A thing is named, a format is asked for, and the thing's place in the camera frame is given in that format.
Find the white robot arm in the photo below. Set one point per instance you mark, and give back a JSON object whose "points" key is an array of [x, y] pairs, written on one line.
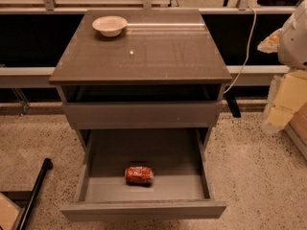
{"points": [[292, 48]]}

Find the black table leg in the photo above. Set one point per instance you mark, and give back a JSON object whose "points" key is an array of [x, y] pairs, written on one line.
{"points": [[232, 104]]}

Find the closed grey top drawer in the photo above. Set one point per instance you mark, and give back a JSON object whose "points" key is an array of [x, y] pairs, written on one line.
{"points": [[141, 115]]}

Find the open grey middle drawer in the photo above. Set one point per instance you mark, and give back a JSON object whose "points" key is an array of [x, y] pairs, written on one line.
{"points": [[179, 189]]}

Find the grey drawer cabinet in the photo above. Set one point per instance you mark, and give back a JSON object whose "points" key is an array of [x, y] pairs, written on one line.
{"points": [[162, 56]]}

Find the red coke can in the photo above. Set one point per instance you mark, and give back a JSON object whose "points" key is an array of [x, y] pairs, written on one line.
{"points": [[139, 175]]}

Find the black metal pole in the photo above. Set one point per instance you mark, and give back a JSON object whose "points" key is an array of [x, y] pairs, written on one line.
{"points": [[46, 166]]}

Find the brown cardboard box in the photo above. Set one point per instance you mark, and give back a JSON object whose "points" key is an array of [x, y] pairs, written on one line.
{"points": [[297, 130]]}

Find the wooden board corner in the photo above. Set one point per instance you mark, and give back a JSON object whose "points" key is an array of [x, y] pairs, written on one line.
{"points": [[9, 213]]}

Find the white paper bowl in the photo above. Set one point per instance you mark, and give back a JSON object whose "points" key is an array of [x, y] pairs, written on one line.
{"points": [[110, 26]]}

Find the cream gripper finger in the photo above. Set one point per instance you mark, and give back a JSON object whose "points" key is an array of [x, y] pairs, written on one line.
{"points": [[286, 96], [270, 44]]}

